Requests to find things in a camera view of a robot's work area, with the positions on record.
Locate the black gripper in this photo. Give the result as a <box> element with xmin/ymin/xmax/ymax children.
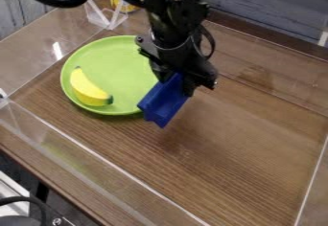
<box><xmin>134</xmin><ymin>33</ymin><xmax>218</xmax><ymax>97</ymax></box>

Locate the blue cross-shaped block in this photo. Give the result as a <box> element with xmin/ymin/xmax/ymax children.
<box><xmin>137</xmin><ymin>74</ymin><xmax>189</xmax><ymax>128</ymax></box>

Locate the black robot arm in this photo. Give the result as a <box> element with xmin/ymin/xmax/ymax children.
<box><xmin>125</xmin><ymin>0</ymin><xmax>218</xmax><ymax>96</ymax></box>

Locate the green plastic plate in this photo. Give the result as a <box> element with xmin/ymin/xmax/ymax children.
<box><xmin>61</xmin><ymin>35</ymin><xmax>158</xmax><ymax>116</ymax></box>

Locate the yellow toy banana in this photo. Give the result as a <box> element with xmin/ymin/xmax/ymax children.
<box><xmin>70</xmin><ymin>66</ymin><xmax>114</xmax><ymax>107</ymax></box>

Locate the yellow labelled tin can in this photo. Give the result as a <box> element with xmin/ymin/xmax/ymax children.
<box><xmin>110</xmin><ymin>0</ymin><xmax>138</xmax><ymax>13</ymax></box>

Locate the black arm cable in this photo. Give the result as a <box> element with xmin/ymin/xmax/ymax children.
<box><xmin>190</xmin><ymin>23</ymin><xmax>217</xmax><ymax>61</ymax></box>

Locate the black cable at corner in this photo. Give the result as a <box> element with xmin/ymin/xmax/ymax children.
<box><xmin>0</xmin><ymin>195</ymin><xmax>48</xmax><ymax>226</ymax></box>

